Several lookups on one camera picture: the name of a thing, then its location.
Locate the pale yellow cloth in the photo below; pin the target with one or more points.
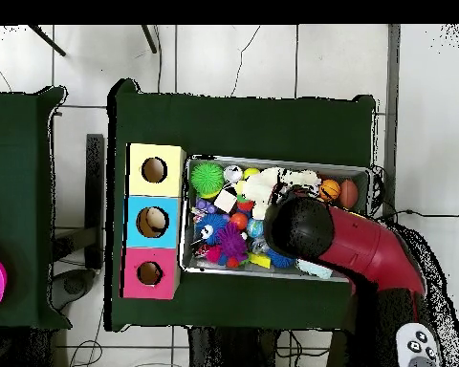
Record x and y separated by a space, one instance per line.
268 183

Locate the wooden box three holes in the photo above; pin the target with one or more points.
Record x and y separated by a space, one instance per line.
151 199

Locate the pale wooden cube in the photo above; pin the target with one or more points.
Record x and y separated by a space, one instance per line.
225 200

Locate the orange red ball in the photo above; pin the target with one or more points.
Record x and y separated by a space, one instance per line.
239 221

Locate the dark blue spiky ball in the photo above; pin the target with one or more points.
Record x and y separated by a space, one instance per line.
211 228

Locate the plain green spiky ball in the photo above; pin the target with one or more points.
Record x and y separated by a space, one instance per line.
206 178

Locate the blue globe ball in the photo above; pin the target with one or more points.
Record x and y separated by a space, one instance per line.
255 228

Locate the purple spiky toy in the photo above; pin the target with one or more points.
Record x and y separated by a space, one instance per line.
231 243

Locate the blue spiky ball with eyes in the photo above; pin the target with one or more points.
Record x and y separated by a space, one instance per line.
279 261

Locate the orange basketball toy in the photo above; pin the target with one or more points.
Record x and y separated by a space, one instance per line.
330 189

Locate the brown rubber ball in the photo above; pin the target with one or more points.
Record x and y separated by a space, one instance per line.
349 193

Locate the black flat panel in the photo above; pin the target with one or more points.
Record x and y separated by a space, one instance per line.
95 191

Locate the black tripod leg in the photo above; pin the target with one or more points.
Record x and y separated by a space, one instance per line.
149 38
46 40

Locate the dark green side table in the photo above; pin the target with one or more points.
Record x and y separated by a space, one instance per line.
30 191

